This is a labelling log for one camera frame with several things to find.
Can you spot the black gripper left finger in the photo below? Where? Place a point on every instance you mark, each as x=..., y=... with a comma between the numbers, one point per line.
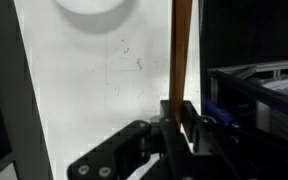
x=117, y=153

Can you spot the white bowl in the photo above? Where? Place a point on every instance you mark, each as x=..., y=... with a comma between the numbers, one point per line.
x=87, y=5

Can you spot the wooden spoon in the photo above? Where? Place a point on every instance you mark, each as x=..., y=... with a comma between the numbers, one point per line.
x=180, y=50

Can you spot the aluminium frame rack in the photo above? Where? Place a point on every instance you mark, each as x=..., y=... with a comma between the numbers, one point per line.
x=250, y=71

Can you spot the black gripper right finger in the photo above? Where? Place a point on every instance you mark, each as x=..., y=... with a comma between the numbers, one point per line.
x=217, y=150

